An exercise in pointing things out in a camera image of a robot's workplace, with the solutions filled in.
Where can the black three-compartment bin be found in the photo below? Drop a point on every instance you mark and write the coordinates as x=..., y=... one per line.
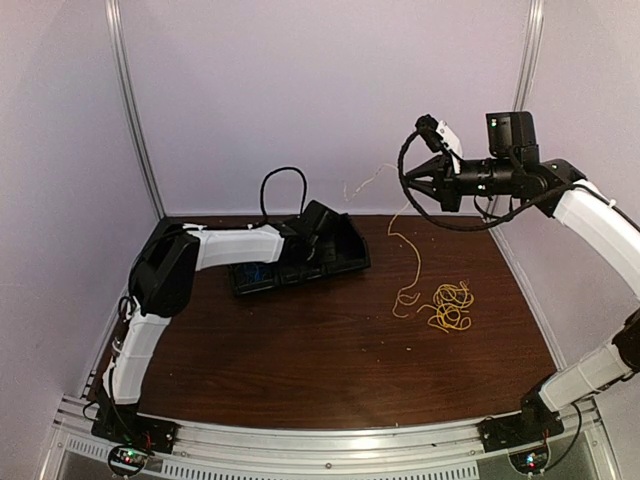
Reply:
x=345, y=251

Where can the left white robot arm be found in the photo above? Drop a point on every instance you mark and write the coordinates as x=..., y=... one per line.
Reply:
x=161, y=279

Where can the aluminium front rail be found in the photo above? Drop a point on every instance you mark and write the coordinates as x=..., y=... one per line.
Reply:
x=202, y=451

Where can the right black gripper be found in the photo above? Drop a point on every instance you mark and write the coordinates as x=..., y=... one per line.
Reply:
x=442, y=166

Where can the aluminium frame post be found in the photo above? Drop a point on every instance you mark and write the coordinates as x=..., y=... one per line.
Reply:
x=533, y=34
x=132, y=115

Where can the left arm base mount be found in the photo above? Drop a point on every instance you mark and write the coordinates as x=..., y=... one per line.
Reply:
x=136, y=447

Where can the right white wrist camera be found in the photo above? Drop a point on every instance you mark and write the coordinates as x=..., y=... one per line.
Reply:
x=438, y=136

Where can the left aluminium frame post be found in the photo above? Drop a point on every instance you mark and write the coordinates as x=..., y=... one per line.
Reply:
x=132, y=115

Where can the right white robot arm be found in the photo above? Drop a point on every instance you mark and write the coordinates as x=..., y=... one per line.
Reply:
x=561, y=192

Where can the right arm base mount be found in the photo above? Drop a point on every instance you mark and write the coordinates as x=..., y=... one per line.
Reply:
x=527, y=447

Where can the right aluminium frame post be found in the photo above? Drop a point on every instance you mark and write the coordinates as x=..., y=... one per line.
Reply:
x=533, y=34

